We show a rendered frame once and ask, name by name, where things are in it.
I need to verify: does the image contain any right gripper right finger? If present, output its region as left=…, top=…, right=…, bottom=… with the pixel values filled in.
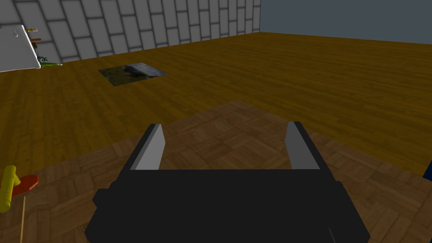
left=285, top=121, right=326, bottom=170

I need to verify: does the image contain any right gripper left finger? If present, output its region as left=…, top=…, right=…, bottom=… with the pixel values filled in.
left=127, top=123, right=166, bottom=171

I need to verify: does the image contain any grey picture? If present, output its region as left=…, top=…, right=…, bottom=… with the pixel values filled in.
left=97, top=62, right=167, bottom=86

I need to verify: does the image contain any orange flat block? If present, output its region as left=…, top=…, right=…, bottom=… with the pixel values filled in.
left=12, top=174, right=39, bottom=197

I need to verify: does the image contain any thin wooden stick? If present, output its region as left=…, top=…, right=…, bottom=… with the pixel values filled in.
left=20, top=196, right=26, bottom=243

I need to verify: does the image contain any yellow cylinder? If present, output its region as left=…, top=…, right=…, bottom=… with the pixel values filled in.
left=0, top=165, right=21, bottom=213

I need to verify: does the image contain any white shelf cabinet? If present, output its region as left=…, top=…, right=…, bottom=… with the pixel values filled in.
left=0, top=24, right=63, bottom=73

